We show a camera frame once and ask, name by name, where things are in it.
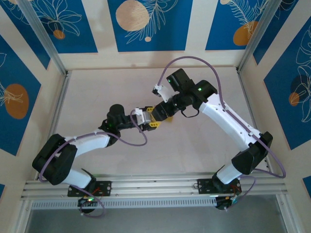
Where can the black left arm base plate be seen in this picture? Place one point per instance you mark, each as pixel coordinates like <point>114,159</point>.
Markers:
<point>107,188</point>

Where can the aluminium frame post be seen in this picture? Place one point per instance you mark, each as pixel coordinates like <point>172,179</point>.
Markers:
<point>41,31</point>
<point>285,216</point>
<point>260,34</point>
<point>22,218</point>

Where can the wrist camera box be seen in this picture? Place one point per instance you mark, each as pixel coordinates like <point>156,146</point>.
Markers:
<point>164,93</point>
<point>145,117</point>

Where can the blue floral wall panel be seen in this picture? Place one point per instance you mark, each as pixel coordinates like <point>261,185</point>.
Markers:
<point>307,184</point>
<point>80,36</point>
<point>19,126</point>
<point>218,24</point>
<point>2,191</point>
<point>170,36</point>
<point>286,109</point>
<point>17,14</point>
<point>277,24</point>

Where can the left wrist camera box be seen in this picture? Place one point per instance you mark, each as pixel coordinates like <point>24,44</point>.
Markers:
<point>145,117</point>

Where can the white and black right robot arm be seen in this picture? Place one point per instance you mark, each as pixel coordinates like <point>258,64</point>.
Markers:
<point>230,121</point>

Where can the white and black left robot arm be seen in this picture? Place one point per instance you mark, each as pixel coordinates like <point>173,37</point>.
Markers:
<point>90,143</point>

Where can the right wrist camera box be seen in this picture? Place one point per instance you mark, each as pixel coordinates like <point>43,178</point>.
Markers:
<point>164,93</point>

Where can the aluminium cross beam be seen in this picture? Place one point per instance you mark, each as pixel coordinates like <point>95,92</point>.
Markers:
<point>155,187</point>

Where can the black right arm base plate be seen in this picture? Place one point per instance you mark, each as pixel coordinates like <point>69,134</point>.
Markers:
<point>204,185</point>

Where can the aluminium side rail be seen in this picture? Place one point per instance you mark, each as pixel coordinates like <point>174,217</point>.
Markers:
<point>60,102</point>
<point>245,92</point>

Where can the grey metal sheet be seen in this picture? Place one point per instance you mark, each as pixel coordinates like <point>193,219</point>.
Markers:
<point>155,222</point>

